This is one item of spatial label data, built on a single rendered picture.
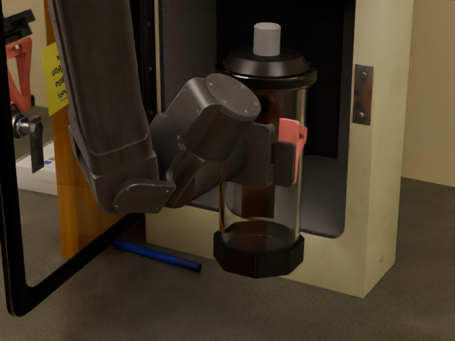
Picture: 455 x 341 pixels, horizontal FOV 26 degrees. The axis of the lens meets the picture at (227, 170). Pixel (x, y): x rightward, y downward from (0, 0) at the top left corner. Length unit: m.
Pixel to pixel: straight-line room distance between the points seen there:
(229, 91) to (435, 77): 0.73
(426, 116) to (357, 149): 0.44
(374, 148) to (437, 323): 0.22
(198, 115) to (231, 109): 0.03
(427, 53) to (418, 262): 0.38
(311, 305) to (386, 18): 0.36
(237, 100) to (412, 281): 0.49
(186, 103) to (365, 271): 0.44
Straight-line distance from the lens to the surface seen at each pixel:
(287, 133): 0.98
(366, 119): 1.14
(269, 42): 1.03
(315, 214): 1.27
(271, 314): 1.19
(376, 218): 1.21
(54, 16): 0.73
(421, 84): 1.58
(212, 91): 0.86
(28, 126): 1.03
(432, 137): 1.59
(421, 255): 1.35
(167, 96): 1.27
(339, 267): 1.22
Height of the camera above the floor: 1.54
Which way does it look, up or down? 22 degrees down
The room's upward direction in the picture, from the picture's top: straight up
